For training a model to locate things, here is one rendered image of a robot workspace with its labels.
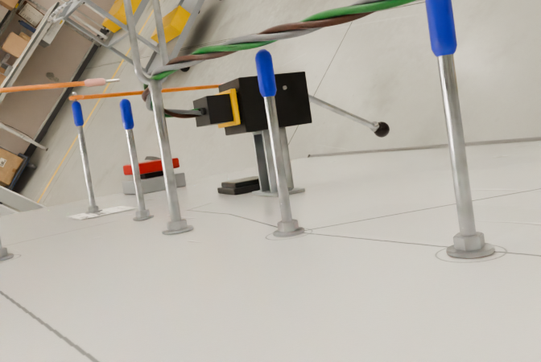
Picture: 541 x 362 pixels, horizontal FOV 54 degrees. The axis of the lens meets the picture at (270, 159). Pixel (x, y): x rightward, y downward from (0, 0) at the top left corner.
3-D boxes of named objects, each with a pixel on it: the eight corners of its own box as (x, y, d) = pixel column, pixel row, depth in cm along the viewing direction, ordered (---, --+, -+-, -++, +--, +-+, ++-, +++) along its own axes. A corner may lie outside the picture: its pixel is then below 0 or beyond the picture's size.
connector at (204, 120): (268, 116, 40) (264, 89, 39) (207, 124, 37) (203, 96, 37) (251, 120, 42) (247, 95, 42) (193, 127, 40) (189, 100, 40)
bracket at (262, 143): (305, 191, 40) (295, 125, 40) (277, 197, 39) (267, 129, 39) (278, 189, 44) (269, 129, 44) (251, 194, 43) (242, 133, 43)
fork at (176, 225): (189, 225, 32) (151, -15, 31) (199, 228, 30) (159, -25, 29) (156, 232, 31) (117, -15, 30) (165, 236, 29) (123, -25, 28)
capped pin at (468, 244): (470, 261, 16) (434, -20, 16) (436, 253, 18) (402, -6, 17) (505, 250, 17) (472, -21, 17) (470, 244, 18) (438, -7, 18)
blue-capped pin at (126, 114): (156, 217, 38) (137, 96, 37) (135, 221, 37) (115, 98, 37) (150, 215, 39) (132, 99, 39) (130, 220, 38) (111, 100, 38)
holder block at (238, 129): (312, 122, 41) (305, 71, 40) (246, 132, 38) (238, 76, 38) (287, 126, 44) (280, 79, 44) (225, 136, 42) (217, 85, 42)
